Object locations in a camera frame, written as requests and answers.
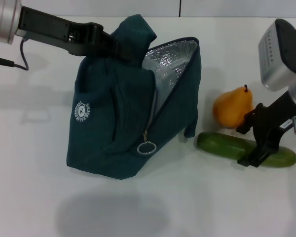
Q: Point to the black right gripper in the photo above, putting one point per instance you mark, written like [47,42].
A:
[271,123]

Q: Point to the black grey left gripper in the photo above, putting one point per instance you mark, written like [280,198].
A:
[54,29]

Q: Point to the green cucumber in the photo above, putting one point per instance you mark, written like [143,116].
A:
[219,144]

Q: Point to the orange pear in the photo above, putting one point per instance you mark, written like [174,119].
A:
[229,108]

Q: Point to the dark teal insulated lunch bag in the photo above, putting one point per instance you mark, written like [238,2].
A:
[128,128]

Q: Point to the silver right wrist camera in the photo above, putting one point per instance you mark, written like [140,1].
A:
[278,54]

